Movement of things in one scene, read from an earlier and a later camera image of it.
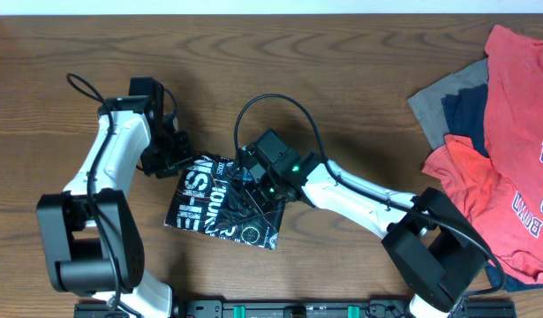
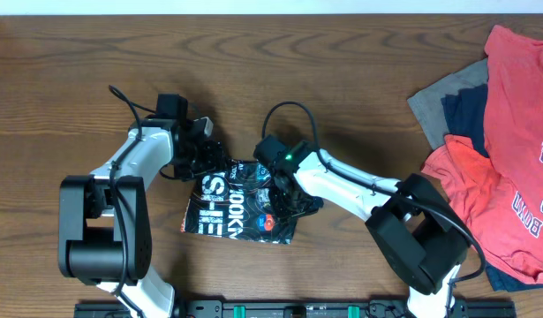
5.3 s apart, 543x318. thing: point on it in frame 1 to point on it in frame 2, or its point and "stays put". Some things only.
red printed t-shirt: [509, 194] stays put
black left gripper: [184, 156] to [214, 159]
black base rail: [309, 308] stays put
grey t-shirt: [427, 105] stays put
